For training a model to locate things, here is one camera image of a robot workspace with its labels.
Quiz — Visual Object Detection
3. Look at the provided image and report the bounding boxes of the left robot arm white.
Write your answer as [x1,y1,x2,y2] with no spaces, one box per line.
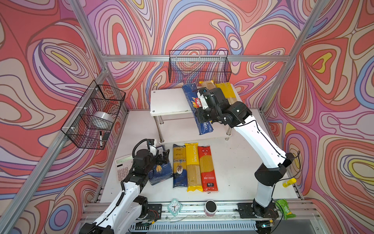
[79,146,169,234]

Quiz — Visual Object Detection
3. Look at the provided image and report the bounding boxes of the black wire basket back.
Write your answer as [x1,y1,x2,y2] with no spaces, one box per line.
[168,49,232,84]

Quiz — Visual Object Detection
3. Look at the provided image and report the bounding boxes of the small round speaker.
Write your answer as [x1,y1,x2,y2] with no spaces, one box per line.
[204,200,217,216]

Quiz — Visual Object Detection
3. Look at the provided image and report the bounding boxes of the red spaghetti pack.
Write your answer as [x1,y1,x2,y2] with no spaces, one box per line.
[198,146,218,192]

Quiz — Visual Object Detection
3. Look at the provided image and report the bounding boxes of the aluminium frame profiles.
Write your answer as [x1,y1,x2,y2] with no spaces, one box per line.
[0,0,331,234]

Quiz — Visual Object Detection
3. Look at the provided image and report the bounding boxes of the silver tape roll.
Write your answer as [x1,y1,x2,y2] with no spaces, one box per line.
[94,111,115,123]

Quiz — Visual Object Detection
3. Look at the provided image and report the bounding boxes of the dark blue spaghetti pack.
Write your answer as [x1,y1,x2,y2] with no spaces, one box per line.
[182,83,213,135]

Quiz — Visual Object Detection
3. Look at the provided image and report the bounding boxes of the green snack packet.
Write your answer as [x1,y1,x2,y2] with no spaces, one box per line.
[275,199,296,220]

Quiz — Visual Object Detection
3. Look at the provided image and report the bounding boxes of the yellow Pastatime spaghetti pack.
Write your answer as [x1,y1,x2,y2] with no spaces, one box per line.
[185,143,203,192]

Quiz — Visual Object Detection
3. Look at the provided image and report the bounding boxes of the blue yellow Ankara spaghetti pack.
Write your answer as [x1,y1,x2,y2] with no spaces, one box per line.
[173,144,188,188]

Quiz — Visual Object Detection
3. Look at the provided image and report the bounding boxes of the black wire basket left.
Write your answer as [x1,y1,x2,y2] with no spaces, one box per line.
[61,81,126,150]

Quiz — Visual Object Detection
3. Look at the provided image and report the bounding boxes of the yellow glue stick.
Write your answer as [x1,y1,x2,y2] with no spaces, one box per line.
[282,178,297,188]

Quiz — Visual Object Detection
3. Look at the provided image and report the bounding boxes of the white two-tier shelf rack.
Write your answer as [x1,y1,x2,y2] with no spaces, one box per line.
[150,88,231,143]

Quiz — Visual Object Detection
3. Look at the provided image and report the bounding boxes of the black wire basket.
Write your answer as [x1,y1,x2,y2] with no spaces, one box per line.
[168,49,232,84]
[61,81,126,150]

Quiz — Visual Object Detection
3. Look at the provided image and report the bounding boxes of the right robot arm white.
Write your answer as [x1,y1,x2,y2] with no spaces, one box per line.
[195,88,295,217]

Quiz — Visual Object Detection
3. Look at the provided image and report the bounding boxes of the teal alarm clock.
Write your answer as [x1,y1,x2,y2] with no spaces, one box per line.
[167,199,183,216]

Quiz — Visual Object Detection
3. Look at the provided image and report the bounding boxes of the white calculator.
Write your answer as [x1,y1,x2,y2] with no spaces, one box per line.
[115,155,133,181]

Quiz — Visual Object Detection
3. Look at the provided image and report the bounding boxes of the dark blue pasta box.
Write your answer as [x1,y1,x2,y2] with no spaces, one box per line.
[149,145,173,185]

